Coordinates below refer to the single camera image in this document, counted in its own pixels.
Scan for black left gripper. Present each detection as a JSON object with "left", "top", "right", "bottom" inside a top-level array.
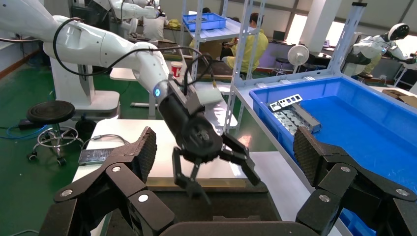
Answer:
[{"left": 158, "top": 94, "right": 262, "bottom": 206}]

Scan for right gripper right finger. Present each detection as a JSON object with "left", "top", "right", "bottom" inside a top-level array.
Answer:
[{"left": 293, "top": 126, "right": 417, "bottom": 236}]

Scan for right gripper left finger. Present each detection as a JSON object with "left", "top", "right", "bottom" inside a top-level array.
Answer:
[{"left": 39, "top": 126, "right": 177, "bottom": 236}]

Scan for black tray container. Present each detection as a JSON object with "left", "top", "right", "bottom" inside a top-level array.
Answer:
[{"left": 104, "top": 177, "right": 282, "bottom": 236}]

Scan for dark tablet device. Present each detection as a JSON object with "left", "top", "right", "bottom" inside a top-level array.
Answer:
[{"left": 79, "top": 148, "right": 115, "bottom": 166}]

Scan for white rounded side table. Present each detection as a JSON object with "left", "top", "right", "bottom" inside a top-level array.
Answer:
[{"left": 72, "top": 118, "right": 249, "bottom": 183}]

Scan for large blue plastic bin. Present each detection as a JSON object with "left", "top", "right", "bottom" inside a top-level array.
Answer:
[{"left": 249, "top": 76, "right": 417, "bottom": 236}]

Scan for black round floor object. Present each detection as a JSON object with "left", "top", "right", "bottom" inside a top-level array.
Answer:
[{"left": 75, "top": 118, "right": 97, "bottom": 141}]

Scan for grey metal channel bar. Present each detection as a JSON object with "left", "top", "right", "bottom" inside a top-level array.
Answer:
[{"left": 291, "top": 103, "right": 323, "bottom": 134}]

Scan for flat stamped metal plates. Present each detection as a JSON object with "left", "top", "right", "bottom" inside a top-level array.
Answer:
[{"left": 272, "top": 109, "right": 310, "bottom": 136}]

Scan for red paper cup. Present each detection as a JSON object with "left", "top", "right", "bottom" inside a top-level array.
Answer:
[{"left": 170, "top": 61, "right": 183, "bottom": 79}]

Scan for grey perforated metal plate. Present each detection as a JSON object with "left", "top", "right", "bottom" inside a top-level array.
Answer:
[{"left": 268, "top": 93, "right": 303, "bottom": 113}]

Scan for black round wheeled stool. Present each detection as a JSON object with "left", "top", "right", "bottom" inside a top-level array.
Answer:
[{"left": 27, "top": 100, "right": 85, "bottom": 166}]

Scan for black power brick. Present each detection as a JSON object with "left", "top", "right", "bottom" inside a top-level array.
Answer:
[{"left": 18, "top": 118, "right": 41, "bottom": 130}]

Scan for brown cardboard box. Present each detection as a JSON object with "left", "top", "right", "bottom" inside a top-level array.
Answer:
[{"left": 382, "top": 88, "right": 417, "bottom": 109}]

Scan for white height-adjustable desk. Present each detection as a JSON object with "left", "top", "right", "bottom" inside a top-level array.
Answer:
[{"left": 110, "top": 59, "right": 196, "bottom": 119}]

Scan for small black background stool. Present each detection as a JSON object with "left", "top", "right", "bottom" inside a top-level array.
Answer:
[{"left": 272, "top": 58, "right": 291, "bottom": 76}]

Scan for person in yellow shirt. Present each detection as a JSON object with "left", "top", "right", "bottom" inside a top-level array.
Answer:
[{"left": 225, "top": 13, "right": 270, "bottom": 75}]

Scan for white background shelf rack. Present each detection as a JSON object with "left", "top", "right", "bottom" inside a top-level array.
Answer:
[{"left": 177, "top": 0, "right": 266, "bottom": 129}]

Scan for small blue plastic bin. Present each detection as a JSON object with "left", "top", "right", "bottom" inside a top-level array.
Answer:
[{"left": 182, "top": 12, "right": 228, "bottom": 32}]

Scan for white standing fan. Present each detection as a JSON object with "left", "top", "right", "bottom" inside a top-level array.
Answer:
[{"left": 287, "top": 44, "right": 310, "bottom": 71}]

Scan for white background table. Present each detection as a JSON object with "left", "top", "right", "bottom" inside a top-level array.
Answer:
[{"left": 393, "top": 61, "right": 417, "bottom": 88}]

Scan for person in white shirt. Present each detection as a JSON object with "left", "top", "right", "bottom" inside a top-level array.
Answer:
[{"left": 143, "top": 6, "right": 170, "bottom": 42}]

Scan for white humanoid robot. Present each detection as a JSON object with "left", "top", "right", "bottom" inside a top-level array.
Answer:
[{"left": 342, "top": 23, "right": 417, "bottom": 78}]

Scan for white slotted-angle shelf rack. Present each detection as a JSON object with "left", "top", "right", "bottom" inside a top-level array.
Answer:
[{"left": 221, "top": 0, "right": 417, "bottom": 196}]

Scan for grey tablet cable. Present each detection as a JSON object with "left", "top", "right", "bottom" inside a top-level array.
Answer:
[{"left": 81, "top": 134, "right": 131, "bottom": 150}]

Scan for blue floor cable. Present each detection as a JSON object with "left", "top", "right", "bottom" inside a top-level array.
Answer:
[{"left": 0, "top": 124, "right": 50, "bottom": 141}]

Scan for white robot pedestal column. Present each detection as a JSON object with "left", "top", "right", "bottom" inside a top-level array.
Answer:
[{"left": 49, "top": 57, "right": 121, "bottom": 115}]

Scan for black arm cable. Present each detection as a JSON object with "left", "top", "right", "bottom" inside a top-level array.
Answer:
[{"left": 53, "top": 17, "right": 218, "bottom": 96}]

